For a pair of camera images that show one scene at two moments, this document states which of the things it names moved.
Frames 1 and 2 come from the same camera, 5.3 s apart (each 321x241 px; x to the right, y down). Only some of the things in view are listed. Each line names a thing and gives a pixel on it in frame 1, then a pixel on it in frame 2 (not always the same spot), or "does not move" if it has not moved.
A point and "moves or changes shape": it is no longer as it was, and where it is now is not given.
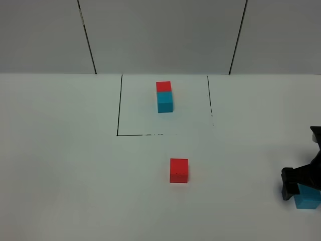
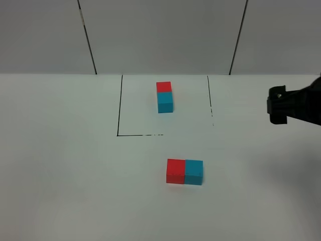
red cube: (179, 170) moves or changes shape
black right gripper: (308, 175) -> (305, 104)
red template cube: (163, 86) does not move
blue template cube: (164, 102) does not move
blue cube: (308, 198) -> (193, 172)
